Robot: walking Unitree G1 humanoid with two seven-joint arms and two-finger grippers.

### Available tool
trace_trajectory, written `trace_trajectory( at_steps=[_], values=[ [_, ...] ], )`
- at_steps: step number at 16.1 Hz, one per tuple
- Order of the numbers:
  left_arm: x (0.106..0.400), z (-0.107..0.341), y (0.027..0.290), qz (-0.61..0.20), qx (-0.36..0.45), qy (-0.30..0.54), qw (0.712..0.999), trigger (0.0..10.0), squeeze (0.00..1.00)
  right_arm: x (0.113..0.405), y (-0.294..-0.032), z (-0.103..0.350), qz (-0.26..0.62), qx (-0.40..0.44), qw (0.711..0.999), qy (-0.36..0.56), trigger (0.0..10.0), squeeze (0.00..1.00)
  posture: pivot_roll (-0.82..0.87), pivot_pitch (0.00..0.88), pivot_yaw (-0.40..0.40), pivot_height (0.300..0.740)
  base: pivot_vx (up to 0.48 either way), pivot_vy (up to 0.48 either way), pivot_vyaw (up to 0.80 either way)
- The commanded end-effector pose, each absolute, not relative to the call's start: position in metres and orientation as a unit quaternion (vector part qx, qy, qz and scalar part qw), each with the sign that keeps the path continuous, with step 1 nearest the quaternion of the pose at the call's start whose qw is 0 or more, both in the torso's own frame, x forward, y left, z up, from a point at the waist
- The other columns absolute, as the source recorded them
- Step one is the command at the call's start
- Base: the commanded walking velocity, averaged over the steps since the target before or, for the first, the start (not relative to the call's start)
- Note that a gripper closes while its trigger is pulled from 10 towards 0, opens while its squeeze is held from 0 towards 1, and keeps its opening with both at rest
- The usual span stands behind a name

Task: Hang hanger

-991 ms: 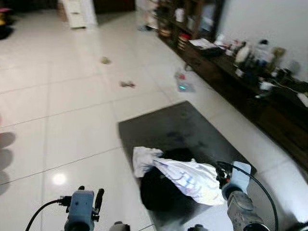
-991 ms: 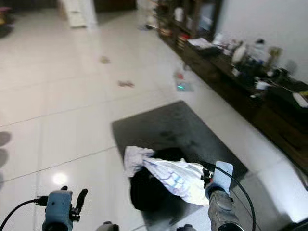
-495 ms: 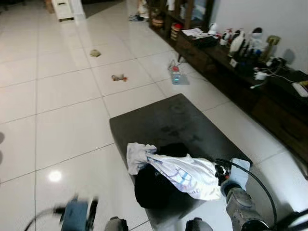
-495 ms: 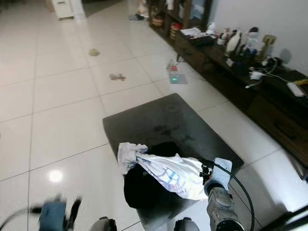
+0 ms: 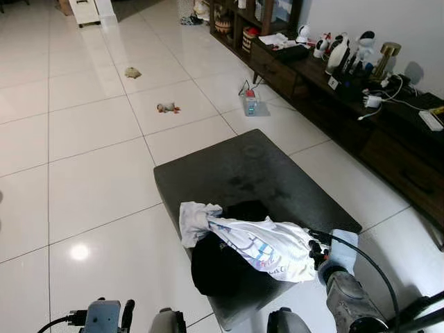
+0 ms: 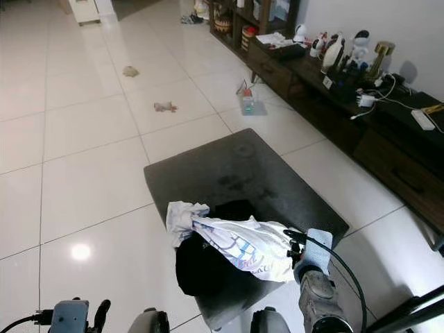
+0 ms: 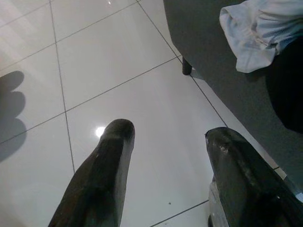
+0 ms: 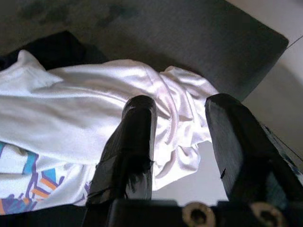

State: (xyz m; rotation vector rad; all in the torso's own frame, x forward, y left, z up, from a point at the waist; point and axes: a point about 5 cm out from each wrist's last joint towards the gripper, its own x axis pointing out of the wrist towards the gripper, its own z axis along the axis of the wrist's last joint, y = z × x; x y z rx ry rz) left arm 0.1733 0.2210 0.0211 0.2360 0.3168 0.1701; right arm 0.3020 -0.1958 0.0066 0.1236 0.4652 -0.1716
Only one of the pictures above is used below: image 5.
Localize white printed garment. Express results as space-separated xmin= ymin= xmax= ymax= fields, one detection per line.
xmin=179 ymin=201 xmax=321 ymax=283

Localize grey robot left leg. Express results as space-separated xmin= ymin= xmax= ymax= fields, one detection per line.
xmin=149 ymin=307 xmax=188 ymax=333

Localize black garment with blue label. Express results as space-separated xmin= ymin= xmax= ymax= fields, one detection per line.
xmin=191 ymin=200 xmax=278 ymax=298

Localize dark grey ottoman bench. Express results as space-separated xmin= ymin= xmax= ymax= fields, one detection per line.
xmin=153 ymin=128 xmax=363 ymax=332

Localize dark wooden low console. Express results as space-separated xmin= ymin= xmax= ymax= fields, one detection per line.
xmin=246 ymin=35 xmax=444 ymax=230

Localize white charger adapter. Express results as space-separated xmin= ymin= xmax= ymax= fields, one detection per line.
xmin=364 ymin=95 xmax=384 ymax=110

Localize white power strip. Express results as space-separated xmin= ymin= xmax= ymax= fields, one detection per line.
xmin=418 ymin=110 xmax=444 ymax=133

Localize white egg-shaped robot toy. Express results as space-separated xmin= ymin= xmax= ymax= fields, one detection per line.
xmin=326 ymin=35 xmax=351 ymax=76

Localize red white floor toy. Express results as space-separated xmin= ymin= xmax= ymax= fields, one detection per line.
xmin=156 ymin=101 xmax=181 ymax=115

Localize white black-faced robot figure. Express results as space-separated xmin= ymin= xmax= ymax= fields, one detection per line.
xmin=354 ymin=30 xmax=379 ymax=70

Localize gold table lamp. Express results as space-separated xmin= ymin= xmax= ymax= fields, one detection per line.
xmin=375 ymin=42 xmax=402 ymax=80

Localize white paper sheets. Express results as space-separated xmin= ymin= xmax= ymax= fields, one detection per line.
xmin=262 ymin=33 xmax=296 ymax=49

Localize red white woven basket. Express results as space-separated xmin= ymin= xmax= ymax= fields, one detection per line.
xmin=241 ymin=26 xmax=261 ymax=53

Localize dark wooden bookshelf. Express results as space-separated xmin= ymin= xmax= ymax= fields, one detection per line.
xmin=208 ymin=0 xmax=304 ymax=53

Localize pair of slippers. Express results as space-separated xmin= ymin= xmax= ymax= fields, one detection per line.
xmin=180 ymin=12 xmax=205 ymax=26

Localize white drawer cabinet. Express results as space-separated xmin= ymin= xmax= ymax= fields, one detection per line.
xmin=67 ymin=0 xmax=115 ymax=28

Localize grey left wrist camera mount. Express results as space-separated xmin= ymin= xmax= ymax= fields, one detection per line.
xmin=85 ymin=300 xmax=122 ymax=333

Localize small white round camera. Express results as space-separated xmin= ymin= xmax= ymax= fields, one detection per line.
xmin=296 ymin=24 xmax=311 ymax=44

